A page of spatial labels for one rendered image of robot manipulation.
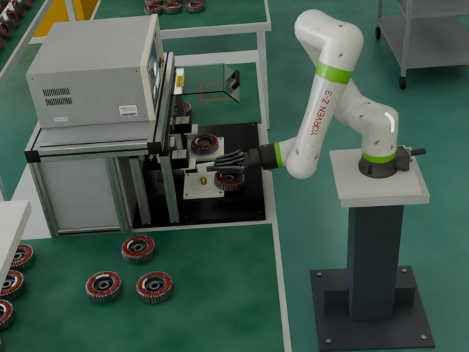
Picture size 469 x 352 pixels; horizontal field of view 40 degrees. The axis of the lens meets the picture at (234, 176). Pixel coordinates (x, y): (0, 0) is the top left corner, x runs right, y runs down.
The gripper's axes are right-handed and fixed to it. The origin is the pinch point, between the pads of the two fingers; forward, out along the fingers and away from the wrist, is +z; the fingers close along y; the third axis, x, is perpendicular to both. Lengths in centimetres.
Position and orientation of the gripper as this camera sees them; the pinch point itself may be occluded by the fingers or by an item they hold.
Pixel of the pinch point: (206, 167)
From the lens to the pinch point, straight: 235.1
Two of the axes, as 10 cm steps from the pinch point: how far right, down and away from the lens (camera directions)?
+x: -1.9, -8.0, -5.7
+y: -0.1, -5.8, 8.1
